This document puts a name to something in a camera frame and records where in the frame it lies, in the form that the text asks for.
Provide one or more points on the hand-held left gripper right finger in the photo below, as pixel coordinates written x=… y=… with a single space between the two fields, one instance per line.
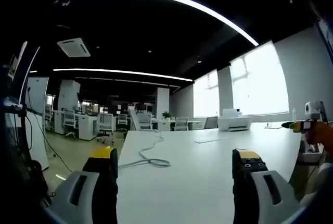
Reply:
x=260 y=203

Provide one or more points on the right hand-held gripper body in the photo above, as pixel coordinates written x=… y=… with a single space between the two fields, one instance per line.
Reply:
x=314 y=109

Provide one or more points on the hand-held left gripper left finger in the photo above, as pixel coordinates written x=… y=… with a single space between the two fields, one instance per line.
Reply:
x=70 y=200

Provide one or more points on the straight ceiling light strip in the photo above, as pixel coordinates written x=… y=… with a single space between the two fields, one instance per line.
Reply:
x=122 y=72

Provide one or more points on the person's right hand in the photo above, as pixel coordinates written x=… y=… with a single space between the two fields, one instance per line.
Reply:
x=320 y=135

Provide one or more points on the small bottle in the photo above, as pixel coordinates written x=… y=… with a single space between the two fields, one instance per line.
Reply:
x=294 y=114

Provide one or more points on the wide bright window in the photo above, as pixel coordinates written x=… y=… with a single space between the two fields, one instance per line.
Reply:
x=260 y=83

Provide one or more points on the white printer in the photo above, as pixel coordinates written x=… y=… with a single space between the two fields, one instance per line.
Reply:
x=234 y=122

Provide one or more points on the white low partition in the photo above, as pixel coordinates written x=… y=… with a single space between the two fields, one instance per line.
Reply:
x=36 y=140

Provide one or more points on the row of white office desks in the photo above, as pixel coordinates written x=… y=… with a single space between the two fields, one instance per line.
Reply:
x=87 y=127

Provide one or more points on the white table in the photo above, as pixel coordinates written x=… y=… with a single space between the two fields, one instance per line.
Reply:
x=182 y=182

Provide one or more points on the black stand pole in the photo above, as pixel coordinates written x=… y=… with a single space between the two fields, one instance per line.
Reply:
x=24 y=130

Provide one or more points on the narrow bright window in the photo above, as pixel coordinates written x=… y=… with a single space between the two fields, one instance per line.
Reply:
x=205 y=96

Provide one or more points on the white tilted panel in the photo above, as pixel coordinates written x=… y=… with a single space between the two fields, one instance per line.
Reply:
x=134 y=119

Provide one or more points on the whiteboard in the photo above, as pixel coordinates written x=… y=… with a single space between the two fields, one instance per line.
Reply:
x=37 y=93

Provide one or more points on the potted green plant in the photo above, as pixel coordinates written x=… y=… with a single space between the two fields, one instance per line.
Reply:
x=167 y=115

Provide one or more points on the ceiling air conditioner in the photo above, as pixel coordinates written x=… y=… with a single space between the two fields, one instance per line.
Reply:
x=73 y=47

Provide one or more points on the long curved ceiling light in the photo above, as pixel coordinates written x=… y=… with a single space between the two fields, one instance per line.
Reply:
x=182 y=0

